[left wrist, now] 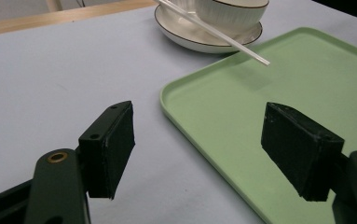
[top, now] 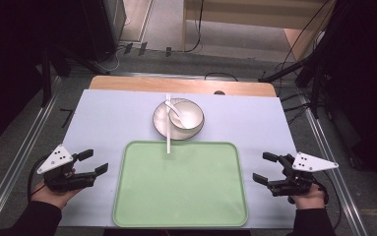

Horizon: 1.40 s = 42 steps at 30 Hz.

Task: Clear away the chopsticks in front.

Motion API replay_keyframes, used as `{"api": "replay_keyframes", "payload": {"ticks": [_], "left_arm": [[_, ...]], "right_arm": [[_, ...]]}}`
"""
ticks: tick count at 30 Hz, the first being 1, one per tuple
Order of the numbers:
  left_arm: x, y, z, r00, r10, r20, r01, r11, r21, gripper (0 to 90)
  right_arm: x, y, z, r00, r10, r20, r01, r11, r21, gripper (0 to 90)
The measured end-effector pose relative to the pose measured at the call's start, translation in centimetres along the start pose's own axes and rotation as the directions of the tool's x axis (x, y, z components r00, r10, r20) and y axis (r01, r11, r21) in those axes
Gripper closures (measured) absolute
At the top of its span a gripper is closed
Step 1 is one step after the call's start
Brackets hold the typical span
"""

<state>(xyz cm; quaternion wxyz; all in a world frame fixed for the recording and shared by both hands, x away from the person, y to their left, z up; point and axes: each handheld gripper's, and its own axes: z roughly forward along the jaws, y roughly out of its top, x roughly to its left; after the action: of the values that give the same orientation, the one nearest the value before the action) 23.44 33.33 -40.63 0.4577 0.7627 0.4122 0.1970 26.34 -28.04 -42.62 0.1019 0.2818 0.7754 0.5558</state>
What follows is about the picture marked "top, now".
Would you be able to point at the wooden table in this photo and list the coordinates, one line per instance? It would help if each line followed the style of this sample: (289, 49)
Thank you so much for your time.
(163, 85)

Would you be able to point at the white bowl with dark rim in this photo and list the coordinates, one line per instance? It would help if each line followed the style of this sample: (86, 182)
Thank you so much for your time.
(192, 114)

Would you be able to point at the person's left hand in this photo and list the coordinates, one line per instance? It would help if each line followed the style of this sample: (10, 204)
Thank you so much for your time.
(52, 196)

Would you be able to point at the white chopsticks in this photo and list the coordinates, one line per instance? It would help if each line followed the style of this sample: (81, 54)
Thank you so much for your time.
(168, 141)

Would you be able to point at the person's right hand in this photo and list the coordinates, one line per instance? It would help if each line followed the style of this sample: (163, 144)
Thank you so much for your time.
(310, 200)

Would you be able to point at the pale table mat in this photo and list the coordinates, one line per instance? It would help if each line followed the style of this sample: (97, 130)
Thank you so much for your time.
(104, 124)

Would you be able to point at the dark cabinet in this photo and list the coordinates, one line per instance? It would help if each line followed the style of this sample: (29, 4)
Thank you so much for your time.
(100, 26)

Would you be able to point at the light wooden furniture frame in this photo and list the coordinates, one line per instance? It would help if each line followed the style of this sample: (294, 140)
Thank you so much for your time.
(241, 13)

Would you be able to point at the white plate with dark rim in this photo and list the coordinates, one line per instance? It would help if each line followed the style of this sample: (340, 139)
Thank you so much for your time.
(159, 123)

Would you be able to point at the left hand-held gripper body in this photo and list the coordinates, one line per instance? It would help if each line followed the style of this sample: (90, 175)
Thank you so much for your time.
(65, 179)

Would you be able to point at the white ceramic spoon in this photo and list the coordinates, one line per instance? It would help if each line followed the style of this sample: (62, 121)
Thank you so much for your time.
(180, 118)

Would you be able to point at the aluminium floor rail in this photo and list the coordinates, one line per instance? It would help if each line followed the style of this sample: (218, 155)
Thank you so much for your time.
(18, 154)
(333, 164)

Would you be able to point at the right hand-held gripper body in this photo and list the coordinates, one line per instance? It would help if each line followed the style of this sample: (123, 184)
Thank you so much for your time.
(299, 183)

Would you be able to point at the black tripod stand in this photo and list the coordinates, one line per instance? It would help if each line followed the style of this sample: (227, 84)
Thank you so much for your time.
(314, 62)
(46, 78)

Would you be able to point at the green plastic tray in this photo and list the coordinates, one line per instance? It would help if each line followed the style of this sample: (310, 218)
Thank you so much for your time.
(179, 190)

